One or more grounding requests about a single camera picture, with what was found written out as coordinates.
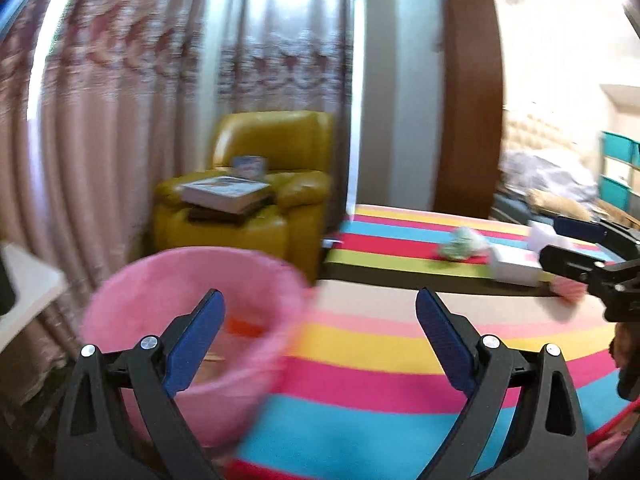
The bin with pink bag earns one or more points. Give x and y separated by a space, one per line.
150 280

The rainbow striped tablecloth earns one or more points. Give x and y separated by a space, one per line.
375 350

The white shelf board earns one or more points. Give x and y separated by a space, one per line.
30 280

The beige storage bin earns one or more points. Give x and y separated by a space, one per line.
617 167

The large flat book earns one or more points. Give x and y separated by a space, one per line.
225 192

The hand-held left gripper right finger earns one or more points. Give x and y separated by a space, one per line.
442 340

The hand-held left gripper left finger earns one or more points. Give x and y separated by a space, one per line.
197 340

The plain pink foam net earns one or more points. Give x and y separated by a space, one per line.
567 290

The narrow pink lace curtain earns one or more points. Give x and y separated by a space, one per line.
290 50

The wide pink lace curtain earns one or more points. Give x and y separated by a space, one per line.
100 135

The white tissue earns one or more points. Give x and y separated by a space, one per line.
542 235

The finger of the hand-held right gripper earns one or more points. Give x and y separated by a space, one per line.
580 229
565 262

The small blue printed box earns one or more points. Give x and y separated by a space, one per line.
248 165

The yellow leather armchair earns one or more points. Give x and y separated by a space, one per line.
280 145

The white box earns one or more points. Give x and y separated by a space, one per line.
515 265

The gold striped pillow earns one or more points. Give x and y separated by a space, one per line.
560 202

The green patterned wrapper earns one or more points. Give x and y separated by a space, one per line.
462 244

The brown wooden door frame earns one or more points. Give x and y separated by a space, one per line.
472 85

